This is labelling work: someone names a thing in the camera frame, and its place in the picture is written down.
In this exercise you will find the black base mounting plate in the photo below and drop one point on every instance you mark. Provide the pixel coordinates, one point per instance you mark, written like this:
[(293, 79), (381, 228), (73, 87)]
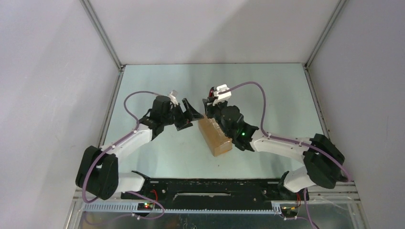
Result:
[(218, 194)]

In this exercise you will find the aluminium frame post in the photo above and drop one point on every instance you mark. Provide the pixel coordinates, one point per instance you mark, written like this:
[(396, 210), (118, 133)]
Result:
[(325, 32), (99, 28)]

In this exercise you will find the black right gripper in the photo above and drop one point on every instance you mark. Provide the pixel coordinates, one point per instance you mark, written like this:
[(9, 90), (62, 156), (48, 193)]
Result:
[(209, 107)]

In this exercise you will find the red black utility knife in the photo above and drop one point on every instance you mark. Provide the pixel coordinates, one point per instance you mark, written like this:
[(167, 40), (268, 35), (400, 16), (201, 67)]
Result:
[(211, 93)]

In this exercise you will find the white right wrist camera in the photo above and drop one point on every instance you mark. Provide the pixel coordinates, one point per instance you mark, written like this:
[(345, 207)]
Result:
[(221, 94)]

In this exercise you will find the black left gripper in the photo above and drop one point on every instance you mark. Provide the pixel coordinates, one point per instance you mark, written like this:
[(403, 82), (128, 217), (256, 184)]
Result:
[(190, 115)]

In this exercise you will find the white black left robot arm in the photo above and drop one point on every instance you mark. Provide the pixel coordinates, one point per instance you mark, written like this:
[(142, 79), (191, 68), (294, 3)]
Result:
[(98, 175)]

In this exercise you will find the brown cardboard express box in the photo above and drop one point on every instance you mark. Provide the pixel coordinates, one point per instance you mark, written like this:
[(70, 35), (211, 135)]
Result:
[(214, 137)]

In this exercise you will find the aluminium frame post right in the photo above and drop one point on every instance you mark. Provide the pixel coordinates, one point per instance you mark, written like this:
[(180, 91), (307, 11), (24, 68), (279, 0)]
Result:
[(325, 32)]

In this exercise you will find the aluminium frame post left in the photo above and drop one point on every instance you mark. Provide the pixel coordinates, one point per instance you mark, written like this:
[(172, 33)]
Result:
[(99, 28)]

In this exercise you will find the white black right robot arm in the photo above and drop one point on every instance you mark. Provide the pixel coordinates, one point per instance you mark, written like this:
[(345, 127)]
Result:
[(321, 160)]

